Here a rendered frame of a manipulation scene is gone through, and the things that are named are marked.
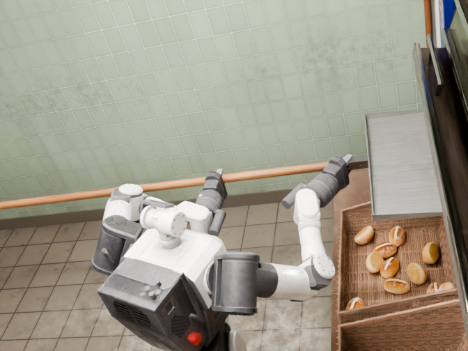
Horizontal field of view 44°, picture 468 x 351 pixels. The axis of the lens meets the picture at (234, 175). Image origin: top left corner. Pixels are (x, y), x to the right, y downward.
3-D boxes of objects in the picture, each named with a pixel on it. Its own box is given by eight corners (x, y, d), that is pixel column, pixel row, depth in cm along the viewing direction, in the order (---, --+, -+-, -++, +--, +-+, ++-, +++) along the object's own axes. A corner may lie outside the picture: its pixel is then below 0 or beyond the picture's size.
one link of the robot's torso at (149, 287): (213, 394, 153) (170, 306, 132) (120, 354, 171) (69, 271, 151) (267, 308, 171) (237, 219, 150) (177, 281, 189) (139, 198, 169)
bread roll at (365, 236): (350, 239, 251) (359, 249, 250) (356, 238, 244) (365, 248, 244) (365, 225, 253) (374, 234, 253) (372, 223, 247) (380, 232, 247)
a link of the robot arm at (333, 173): (354, 189, 193) (334, 210, 187) (331, 181, 199) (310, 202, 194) (349, 159, 186) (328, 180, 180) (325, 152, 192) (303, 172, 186)
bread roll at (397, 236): (404, 248, 241) (403, 239, 238) (388, 247, 244) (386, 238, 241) (407, 231, 248) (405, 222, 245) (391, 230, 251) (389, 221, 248)
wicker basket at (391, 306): (460, 225, 245) (458, 175, 229) (482, 339, 202) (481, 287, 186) (343, 233, 259) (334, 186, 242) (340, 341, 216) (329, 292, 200)
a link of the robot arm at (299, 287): (344, 290, 159) (287, 285, 145) (311, 310, 167) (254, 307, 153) (330, 253, 165) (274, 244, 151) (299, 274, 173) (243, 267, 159)
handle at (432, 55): (424, 49, 200) (429, 49, 200) (436, 100, 175) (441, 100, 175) (426, 33, 197) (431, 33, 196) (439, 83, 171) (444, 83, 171)
